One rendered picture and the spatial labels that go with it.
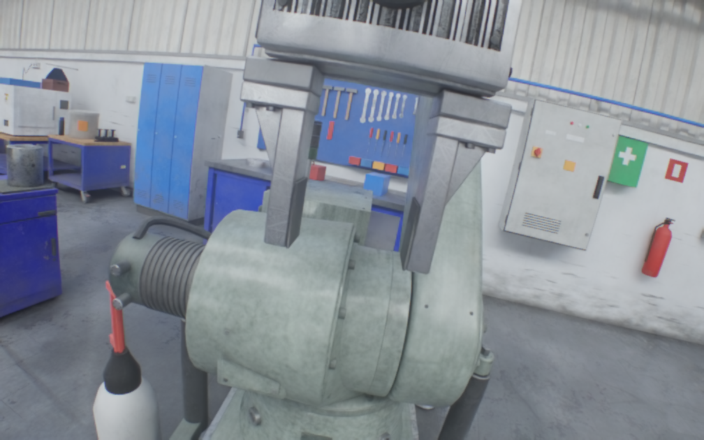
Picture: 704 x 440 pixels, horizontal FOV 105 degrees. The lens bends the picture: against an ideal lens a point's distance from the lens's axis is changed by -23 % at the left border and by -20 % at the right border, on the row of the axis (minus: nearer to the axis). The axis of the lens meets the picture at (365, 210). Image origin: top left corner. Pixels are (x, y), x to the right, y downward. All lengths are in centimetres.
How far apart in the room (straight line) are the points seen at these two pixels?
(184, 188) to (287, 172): 368
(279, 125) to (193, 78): 362
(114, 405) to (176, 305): 73
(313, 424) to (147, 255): 43
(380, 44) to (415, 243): 19
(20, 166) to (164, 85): 215
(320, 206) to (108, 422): 98
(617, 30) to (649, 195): 161
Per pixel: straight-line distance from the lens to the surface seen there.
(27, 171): 250
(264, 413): 77
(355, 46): 30
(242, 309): 49
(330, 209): 112
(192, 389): 114
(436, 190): 34
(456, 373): 54
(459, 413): 107
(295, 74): 34
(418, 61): 30
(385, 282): 52
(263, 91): 34
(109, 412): 134
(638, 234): 395
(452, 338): 52
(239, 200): 328
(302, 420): 71
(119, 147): 520
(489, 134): 34
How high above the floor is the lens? 131
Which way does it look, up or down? 12 degrees down
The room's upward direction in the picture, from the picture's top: 11 degrees clockwise
